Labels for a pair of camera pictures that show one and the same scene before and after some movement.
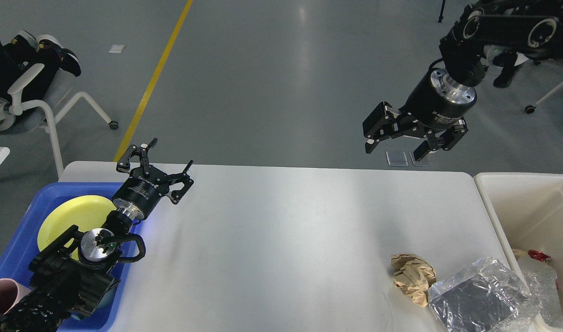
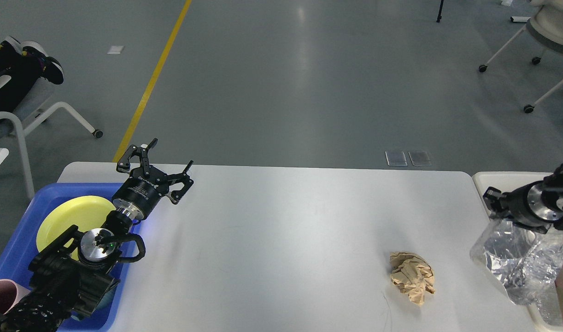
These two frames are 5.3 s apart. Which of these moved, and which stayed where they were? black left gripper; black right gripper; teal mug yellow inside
Moved: black right gripper
Stayed: teal mug yellow inside; black left gripper
